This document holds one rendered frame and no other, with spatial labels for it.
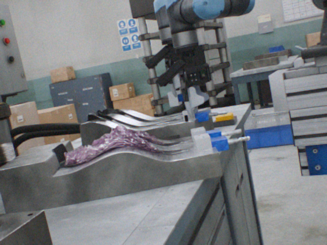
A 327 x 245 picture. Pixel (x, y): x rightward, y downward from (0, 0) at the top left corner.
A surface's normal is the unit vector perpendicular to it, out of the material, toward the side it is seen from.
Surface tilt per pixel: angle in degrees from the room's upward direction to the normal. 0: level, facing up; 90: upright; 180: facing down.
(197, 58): 90
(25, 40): 90
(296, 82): 90
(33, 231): 90
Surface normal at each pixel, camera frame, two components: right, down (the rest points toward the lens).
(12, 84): 0.94, -0.15
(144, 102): -0.41, 0.18
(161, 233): -0.19, -0.97
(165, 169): 0.00, 0.14
